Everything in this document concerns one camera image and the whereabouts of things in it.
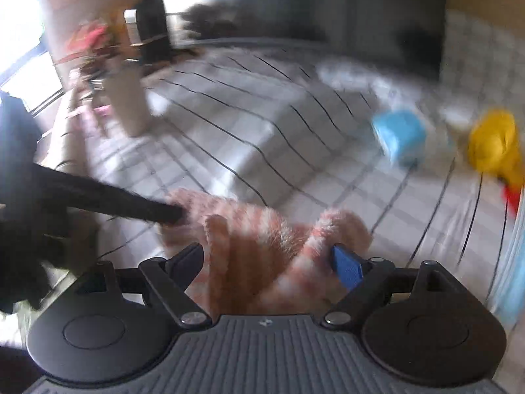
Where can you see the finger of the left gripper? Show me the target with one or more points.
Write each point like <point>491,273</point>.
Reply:
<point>69,190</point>

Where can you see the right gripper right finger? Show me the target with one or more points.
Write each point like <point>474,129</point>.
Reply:
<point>367,284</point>

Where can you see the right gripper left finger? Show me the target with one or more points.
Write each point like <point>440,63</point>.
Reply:
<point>168,281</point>

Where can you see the orange white striped towel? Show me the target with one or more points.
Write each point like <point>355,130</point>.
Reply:
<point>255,260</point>

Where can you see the red soft pouch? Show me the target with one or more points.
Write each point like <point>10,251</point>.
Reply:
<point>512,195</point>

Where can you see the white grid tablecloth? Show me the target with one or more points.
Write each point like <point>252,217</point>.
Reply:
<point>292,131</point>

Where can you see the blue face mask stack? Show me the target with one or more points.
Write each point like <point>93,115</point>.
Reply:
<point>506,300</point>

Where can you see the blue white tissue pack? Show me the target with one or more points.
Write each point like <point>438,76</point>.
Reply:
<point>401,135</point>

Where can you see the yellow plastic toy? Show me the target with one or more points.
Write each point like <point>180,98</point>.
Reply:
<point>494,147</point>

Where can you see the dark monitor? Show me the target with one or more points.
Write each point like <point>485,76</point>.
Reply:
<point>403,34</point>

